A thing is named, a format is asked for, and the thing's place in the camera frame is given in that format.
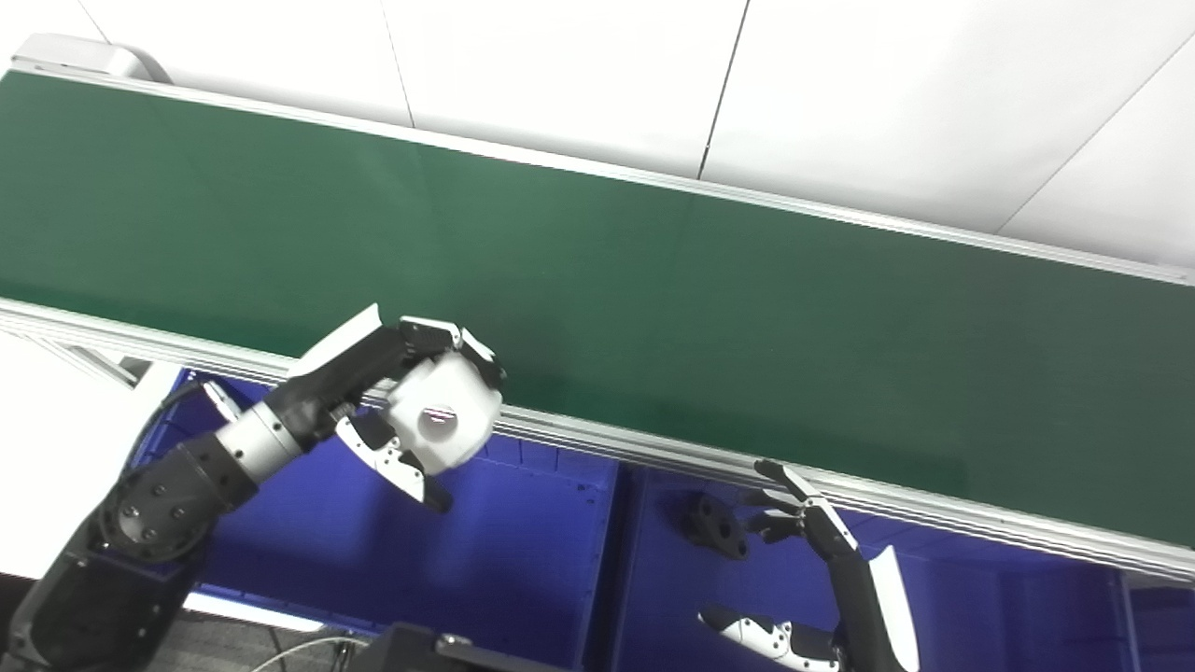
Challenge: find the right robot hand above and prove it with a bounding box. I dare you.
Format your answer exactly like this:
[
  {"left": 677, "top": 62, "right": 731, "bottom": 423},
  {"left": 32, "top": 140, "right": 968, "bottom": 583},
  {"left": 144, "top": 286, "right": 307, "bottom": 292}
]
[{"left": 698, "top": 459, "right": 921, "bottom": 672}]

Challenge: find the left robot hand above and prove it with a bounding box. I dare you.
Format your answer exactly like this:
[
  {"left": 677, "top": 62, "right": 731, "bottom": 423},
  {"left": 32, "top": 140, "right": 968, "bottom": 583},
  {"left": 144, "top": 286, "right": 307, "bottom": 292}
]
[{"left": 266, "top": 303, "right": 507, "bottom": 513}]

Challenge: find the white plastic part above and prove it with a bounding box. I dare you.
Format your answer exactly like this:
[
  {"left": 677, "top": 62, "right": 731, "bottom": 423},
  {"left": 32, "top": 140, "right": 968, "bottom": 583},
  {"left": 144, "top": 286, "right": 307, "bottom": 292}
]
[{"left": 387, "top": 353, "right": 503, "bottom": 475}]

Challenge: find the blue bin with black part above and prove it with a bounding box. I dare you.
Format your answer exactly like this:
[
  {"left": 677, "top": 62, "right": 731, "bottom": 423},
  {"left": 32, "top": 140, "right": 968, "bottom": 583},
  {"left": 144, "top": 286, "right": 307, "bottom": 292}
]
[{"left": 597, "top": 462, "right": 1135, "bottom": 672}]

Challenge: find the black flange part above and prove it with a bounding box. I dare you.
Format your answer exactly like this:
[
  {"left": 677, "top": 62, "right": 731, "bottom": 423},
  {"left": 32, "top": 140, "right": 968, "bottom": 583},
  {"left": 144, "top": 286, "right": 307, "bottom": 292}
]
[{"left": 680, "top": 492, "right": 751, "bottom": 561}]

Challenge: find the empty blue plastic bin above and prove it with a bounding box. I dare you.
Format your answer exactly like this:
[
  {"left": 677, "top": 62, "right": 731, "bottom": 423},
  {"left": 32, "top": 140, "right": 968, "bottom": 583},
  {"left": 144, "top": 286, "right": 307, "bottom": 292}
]
[{"left": 131, "top": 369, "right": 622, "bottom": 672}]

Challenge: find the green conveyor belt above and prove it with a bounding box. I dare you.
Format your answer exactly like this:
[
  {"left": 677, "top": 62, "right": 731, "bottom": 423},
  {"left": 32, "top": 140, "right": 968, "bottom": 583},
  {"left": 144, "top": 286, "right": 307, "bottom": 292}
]
[
  {"left": 0, "top": 61, "right": 1195, "bottom": 584},
  {"left": 0, "top": 73, "right": 1195, "bottom": 547}
]

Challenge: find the blue bin at conveyor end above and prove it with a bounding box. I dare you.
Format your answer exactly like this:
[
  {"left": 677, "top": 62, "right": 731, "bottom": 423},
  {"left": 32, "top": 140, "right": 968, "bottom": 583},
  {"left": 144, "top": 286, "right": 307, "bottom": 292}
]
[{"left": 1120, "top": 579, "right": 1195, "bottom": 672}]

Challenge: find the black robot torso part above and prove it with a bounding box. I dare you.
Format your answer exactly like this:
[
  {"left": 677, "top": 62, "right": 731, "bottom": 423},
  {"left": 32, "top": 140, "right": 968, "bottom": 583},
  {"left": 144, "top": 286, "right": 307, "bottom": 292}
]
[{"left": 345, "top": 623, "right": 570, "bottom": 672}]

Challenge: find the grey conveyor end cover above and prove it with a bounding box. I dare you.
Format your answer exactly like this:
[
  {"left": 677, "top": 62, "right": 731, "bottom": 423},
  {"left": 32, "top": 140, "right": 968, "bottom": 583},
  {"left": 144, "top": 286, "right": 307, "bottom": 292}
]
[{"left": 11, "top": 33, "right": 174, "bottom": 87}]

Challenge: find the black wrist cable with connector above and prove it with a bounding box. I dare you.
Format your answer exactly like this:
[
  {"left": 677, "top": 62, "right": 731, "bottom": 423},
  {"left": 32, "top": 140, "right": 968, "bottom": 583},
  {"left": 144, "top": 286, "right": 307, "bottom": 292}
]
[{"left": 161, "top": 378, "right": 242, "bottom": 428}]

